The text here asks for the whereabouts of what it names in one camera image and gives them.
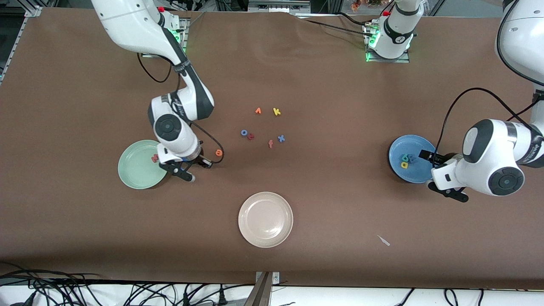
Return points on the orange red background object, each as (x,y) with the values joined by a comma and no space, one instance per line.
(355,4)

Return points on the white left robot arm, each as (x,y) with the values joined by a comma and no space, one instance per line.
(484,161)

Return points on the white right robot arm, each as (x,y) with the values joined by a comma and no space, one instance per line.
(127,25)

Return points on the aluminium frame beam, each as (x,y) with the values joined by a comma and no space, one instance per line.
(276,5)

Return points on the aluminium table edge rail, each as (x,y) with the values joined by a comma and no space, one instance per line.
(34,11)

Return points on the brown table cover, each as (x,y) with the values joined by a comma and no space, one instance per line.
(85,233)

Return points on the beige plate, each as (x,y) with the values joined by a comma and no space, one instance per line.
(265,219)

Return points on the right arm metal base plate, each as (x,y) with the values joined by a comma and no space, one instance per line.
(185,25)

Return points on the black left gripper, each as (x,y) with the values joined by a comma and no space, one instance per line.
(439,159)

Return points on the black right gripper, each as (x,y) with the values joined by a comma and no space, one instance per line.
(196,160)

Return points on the grey metal mount bracket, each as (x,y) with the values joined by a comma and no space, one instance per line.
(263,293)

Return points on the green plate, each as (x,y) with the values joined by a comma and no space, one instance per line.
(136,168)

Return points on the small grey tape scrap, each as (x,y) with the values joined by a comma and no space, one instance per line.
(384,241)

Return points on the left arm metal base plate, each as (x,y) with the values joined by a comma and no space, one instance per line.
(389,60)

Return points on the blue plate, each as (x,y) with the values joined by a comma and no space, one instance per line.
(403,144)

